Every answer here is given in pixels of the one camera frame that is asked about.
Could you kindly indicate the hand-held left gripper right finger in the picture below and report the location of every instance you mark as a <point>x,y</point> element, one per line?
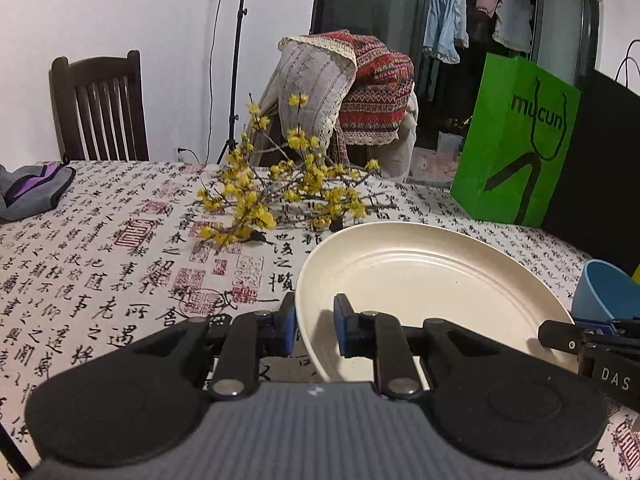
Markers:
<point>342,330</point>

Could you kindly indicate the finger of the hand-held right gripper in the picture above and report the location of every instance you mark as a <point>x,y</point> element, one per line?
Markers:
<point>560,337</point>

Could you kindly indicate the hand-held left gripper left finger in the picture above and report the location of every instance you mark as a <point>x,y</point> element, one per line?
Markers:
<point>287,327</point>

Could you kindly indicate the blue bowl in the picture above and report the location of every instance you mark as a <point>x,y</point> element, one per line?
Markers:
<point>600,290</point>

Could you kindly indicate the large cream plate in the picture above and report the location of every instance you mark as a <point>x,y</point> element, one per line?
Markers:
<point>425,280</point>

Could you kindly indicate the yellow blossom branch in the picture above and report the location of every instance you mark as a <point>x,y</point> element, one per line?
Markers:
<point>250,210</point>

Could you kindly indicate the black paper bag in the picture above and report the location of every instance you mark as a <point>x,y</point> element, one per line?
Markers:
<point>600,170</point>

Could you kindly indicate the pink fluffy cloth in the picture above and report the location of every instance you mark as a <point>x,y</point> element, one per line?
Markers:
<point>435,164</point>

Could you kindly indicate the chair draped with patterned blankets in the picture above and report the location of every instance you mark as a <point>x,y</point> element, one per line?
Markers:
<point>405,150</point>

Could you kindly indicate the green paper bag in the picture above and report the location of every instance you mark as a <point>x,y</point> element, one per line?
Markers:
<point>495,125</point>

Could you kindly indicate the red patterned blanket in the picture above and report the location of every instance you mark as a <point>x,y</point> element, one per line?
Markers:
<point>380,90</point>

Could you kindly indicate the white lace cloth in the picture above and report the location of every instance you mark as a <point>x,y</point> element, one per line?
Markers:
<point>310,85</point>

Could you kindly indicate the grey and purple cloth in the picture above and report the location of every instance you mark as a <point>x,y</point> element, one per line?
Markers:
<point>30,200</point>

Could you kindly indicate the studio light on tripod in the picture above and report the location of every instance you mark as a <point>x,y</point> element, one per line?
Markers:
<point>239,35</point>

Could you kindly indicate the hanging white garment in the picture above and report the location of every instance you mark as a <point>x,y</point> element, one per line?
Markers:
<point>515,20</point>

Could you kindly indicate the dark wooden chair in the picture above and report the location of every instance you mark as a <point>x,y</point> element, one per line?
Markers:
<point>95,67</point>

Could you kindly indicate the black framed glass door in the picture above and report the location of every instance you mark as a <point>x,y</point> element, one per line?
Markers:
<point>370,0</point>

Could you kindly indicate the hanging light blue shirt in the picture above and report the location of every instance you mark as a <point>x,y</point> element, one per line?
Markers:
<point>445,10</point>

